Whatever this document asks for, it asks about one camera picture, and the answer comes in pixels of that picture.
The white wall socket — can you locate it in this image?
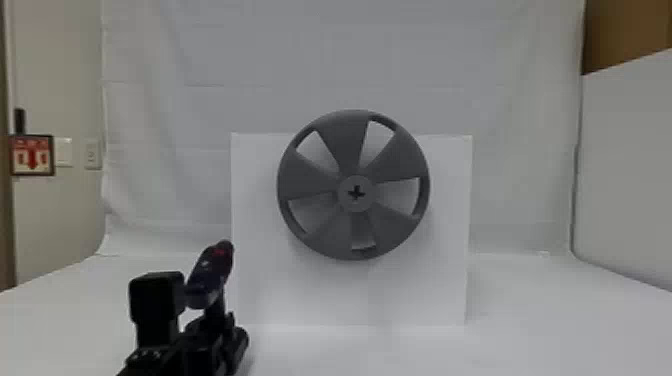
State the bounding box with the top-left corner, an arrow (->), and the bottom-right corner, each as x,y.
83,138 -> 103,171

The grey wheel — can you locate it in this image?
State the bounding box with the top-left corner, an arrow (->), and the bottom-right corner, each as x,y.
275,108 -> 432,262

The white wall switch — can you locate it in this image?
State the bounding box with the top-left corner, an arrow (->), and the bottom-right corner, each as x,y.
54,136 -> 75,169

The white panel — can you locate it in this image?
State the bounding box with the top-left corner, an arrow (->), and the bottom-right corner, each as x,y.
229,131 -> 473,327
571,48 -> 672,293

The red framed wall sign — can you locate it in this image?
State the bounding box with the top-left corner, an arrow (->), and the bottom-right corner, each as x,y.
8,133 -> 56,178

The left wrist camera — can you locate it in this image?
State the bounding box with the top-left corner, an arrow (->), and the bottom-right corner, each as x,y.
127,270 -> 187,348

